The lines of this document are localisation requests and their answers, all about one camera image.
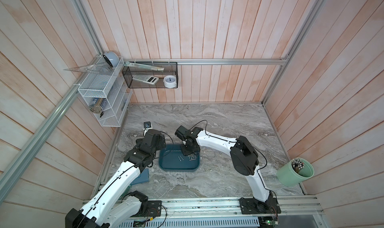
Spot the silver screws pile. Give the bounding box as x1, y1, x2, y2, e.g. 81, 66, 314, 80
188, 153, 197, 161

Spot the teal plastic storage tray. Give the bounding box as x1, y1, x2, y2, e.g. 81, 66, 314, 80
159, 144, 200, 172

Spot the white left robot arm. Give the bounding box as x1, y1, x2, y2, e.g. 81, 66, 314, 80
65, 129, 166, 228

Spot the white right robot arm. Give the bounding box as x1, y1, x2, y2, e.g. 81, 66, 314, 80
175, 126, 281, 215

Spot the white calculator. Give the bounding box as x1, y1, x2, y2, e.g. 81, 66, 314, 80
132, 75, 159, 85

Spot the white tape roll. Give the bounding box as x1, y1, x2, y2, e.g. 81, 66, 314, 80
163, 75, 178, 89

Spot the metal cylinder in shelf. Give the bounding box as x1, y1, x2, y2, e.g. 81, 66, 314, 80
89, 97, 106, 114

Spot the clear straight ruler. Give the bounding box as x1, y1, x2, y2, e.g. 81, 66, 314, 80
124, 62, 164, 71

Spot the clear triangle ruler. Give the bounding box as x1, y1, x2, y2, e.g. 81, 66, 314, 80
65, 63, 112, 75

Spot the grey round desk clock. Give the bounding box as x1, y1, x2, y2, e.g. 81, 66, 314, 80
103, 51, 120, 68

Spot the green pen holder cup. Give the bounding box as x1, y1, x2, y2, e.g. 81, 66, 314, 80
277, 157, 315, 187

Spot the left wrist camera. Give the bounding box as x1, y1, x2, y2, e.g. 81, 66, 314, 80
143, 121, 152, 130

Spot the black wire mesh basket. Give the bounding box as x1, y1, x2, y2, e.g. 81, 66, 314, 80
122, 61, 179, 89

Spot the white wire mesh shelf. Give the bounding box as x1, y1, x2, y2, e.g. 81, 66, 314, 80
78, 56, 133, 127

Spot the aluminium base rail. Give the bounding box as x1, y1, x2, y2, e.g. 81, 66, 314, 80
74, 195, 326, 228

